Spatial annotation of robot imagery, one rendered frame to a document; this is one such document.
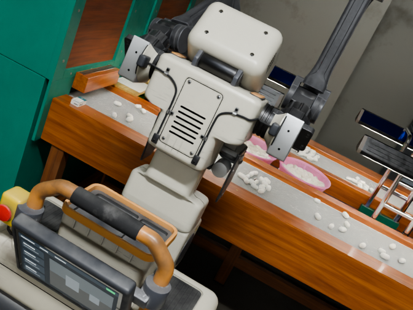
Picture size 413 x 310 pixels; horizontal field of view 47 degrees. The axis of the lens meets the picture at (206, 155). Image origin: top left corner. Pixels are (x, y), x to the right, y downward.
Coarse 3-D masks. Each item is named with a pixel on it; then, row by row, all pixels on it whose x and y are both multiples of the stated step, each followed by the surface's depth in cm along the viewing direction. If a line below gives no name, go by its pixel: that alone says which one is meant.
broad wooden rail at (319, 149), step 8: (312, 144) 276; (320, 152) 273; (328, 152) 275; (336, 160) 272; (344, 160) 274; (352, 168) 270; (360, 168) 273; (368, 176) 269; (376, 176) 272; (384, 184) 268; (400, 192) 266; (408, 192) 270
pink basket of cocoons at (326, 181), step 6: (282, 162) 234; (288, 162) 238; (282, 168) 223; (306, 168) 240; (312, 168) 239; (288, 174) 220; (318, 174) 237; (300, 180) 216; (324, 180) 233; (312, 186) 217; (318, 186) 217; (324, 186) 230
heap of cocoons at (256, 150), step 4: (248, 144) 238; (252, 144) 240; (248, 148) 232; (252, 148) 233; (256, 148) 236; (260, 148) 239; (252, 152) 231; (256, 152) 235; (260, 152) 234; (264, 152) 237; (260, 156) 229; (264, 156) 231
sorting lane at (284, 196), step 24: (96, 96) 212; (120, 120) 199; (144, 120) 210; (240, 168) 207; (264, 192) 194; (288, 192) 205; (312, 216) 193; (336, 216) 203; (360, 240) 191; (384, 240) 201; (408, 264) 189
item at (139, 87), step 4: (120, 80) 232; (124, 80) 235; (128, 80) 237; (124, 84) 229; (128, 84) 232; (132, 84) 234; (136, 84) 237; (140, 84) 239; (144, 84) 242; (132, 88) 229; (136, 88) 232; (140, 88) 234; (144, 88) 237; (140, 92) 229
